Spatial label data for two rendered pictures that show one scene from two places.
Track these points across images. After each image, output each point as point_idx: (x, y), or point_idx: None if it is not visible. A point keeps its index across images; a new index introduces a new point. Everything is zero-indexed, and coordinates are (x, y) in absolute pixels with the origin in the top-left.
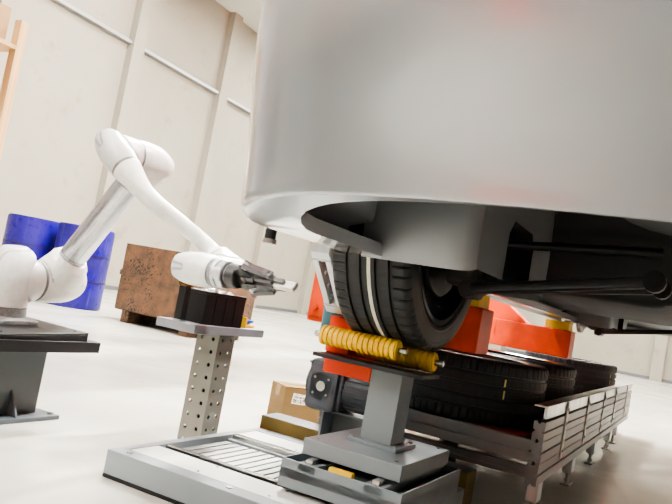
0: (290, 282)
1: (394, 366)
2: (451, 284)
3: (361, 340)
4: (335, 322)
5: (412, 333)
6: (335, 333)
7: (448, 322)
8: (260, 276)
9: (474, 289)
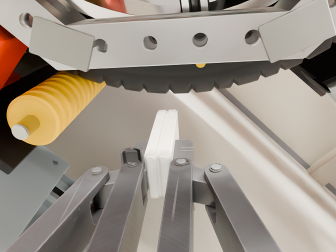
0: (176, 127)
1: (43, 66)
2: None
3: (97, 93)
4: (1, 55)
5: None
6: (77, 112)
7: None
8: (192, 244)
9: None
